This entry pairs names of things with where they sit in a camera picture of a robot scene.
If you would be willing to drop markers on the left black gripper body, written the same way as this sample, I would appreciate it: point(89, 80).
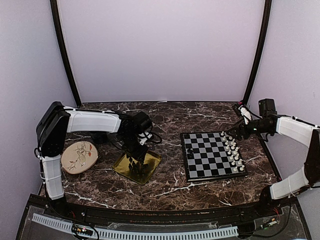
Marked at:
point(131, 147)

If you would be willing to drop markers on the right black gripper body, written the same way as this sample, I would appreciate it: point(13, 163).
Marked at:
point(247, 133)

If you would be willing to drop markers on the gold square tray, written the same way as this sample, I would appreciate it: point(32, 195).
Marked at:
point(151, 158)

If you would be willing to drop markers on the black silver chess board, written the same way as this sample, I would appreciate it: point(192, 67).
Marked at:
point(209, 162)

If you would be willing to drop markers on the black chess pawn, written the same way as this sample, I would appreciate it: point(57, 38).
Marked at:
point(190, 153)

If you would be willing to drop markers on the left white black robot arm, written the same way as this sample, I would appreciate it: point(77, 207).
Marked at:
point(59, 120)

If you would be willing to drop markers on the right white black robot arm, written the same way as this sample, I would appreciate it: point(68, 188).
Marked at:
point(301, 150)

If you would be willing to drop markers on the white chess pieces row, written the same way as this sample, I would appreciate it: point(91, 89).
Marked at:
point(235, 161)

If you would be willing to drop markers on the pile of black chess pieces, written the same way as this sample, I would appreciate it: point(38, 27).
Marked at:
point(137, 169)

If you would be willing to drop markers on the dark blue mug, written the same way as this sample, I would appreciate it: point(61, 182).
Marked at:
point(99, 137)

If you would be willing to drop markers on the round painted wooden plate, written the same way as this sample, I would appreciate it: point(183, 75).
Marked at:
point(79, 157)

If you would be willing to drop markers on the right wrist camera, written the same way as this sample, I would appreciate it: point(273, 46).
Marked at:
point(242, 111)

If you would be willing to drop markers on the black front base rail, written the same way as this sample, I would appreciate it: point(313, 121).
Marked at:
point(240, 214)

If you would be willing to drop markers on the white slotted cable duct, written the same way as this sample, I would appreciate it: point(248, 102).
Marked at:
point(119, 231)

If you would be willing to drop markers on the right black frame post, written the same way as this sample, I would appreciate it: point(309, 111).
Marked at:
point(259, 50)

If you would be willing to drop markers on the black frame post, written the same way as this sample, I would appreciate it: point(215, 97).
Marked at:
point(259, 50)
point(63, 51)

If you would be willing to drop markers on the left black frame post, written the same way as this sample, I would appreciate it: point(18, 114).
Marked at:
point(63, 51)

